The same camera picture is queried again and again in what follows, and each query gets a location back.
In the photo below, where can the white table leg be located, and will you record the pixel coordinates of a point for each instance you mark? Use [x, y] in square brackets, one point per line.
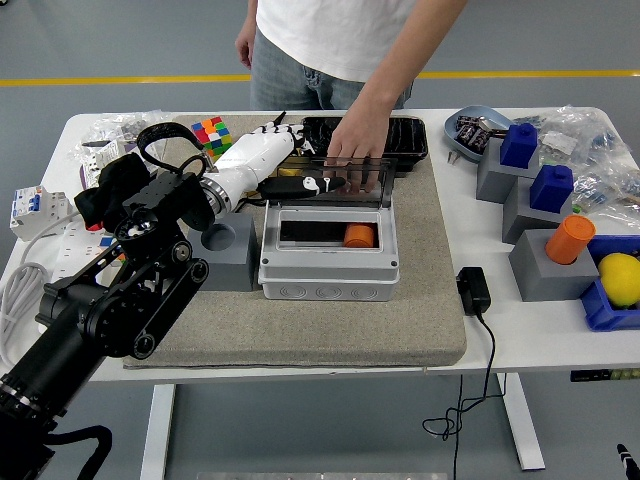
[522, 425]
[157, 435]

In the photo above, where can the white power strip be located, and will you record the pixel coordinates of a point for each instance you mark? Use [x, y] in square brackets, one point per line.
[75, 250]

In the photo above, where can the person's left hand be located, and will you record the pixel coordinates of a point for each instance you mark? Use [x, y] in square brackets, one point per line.
[357, 137]

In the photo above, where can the clear bags of small parts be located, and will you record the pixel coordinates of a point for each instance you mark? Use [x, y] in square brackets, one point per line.
[600, 150]

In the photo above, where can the large colourful puzzle cube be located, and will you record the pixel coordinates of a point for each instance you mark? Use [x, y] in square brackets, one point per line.
[215, 132]

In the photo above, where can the white printed packaging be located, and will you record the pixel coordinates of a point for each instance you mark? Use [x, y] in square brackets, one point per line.
[95, 160]

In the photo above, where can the yellow lemon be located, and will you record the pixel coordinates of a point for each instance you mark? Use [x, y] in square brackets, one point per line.
[622, 280]

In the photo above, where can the black glossy enclosure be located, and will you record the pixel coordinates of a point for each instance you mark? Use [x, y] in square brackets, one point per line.
[410, 140]

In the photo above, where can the person's left forearm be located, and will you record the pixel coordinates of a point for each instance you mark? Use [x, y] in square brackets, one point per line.
[405, 65]

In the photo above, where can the grey-brown mat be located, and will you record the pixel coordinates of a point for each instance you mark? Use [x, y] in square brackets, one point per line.
[300, 330]

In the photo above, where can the dark purple circuit board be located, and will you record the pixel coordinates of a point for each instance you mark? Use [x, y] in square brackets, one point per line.
[485, 137]
[467, 131]

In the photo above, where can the table control panel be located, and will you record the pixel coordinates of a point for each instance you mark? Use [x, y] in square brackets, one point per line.
[600, 376]

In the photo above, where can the grey block holder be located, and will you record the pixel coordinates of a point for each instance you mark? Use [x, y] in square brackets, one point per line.
[520, 220]
[540, 280]
[495, 180]

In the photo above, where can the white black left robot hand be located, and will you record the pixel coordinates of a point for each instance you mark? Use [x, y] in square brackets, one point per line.
[250, 157]

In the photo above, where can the person's right hand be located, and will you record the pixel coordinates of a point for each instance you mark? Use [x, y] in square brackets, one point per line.
[245, 47]

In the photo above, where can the grey electrical box with lid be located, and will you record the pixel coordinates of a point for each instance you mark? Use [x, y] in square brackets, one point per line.
[330, 280]

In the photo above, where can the grey block with round hole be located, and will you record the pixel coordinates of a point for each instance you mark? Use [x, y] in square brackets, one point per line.
[235, 270]

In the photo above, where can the orange cylinder battery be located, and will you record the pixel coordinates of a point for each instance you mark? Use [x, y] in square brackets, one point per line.
[570, 240]
[360, 236]

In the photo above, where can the black power adapter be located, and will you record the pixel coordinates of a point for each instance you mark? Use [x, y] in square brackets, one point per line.
[475, 292]

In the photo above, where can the clear bags of metal parts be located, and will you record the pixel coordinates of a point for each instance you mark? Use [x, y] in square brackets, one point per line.
[110, 125]

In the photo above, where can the blue plastic bin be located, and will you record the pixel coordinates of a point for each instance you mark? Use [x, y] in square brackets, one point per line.
[605, 310]

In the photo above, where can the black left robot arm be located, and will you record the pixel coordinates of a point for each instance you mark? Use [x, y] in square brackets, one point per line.
[100, 310]

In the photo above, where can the blue block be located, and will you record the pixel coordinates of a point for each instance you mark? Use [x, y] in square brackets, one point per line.
[550, 192]
[520, 147]

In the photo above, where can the blue-grey dish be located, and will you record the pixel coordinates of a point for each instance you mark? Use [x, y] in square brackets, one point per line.
[457, 135]

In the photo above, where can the yellow tape measure marked 5m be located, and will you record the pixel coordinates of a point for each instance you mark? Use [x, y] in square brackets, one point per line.
[287, 171]

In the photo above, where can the white circuit breaker blue switches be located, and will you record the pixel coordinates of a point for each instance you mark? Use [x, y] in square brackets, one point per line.
[35, 210]

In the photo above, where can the black cloth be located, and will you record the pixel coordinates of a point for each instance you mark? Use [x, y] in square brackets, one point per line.
[100, 200]

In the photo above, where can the person's right forearm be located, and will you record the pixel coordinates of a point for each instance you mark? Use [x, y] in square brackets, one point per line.
[249, 17]

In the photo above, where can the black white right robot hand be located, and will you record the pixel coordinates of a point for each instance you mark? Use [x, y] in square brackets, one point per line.
[627, 460]

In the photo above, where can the person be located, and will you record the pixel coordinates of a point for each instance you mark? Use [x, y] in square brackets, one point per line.
[325, 30]

